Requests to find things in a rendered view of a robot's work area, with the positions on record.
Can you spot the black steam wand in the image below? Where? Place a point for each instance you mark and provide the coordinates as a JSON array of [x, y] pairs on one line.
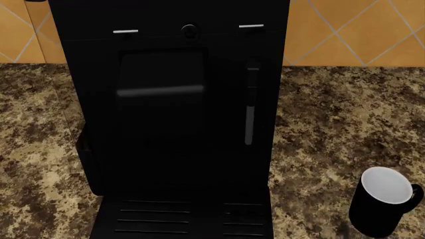
[[251, 104]]

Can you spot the black drip tray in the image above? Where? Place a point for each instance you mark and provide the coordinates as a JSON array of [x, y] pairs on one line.
[[179, 219]]

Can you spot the black coffee machine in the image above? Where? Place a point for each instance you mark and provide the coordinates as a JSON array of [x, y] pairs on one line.
[[172, 149]]

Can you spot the black coffee dispenser spout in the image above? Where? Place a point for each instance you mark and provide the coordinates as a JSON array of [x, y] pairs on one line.
[[161, 74]]

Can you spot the black mug white inside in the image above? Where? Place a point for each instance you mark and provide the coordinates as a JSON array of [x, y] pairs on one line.
[[375, 214]]

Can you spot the round black machine knob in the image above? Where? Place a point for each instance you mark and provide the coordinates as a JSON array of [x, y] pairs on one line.
[[190, 31]]

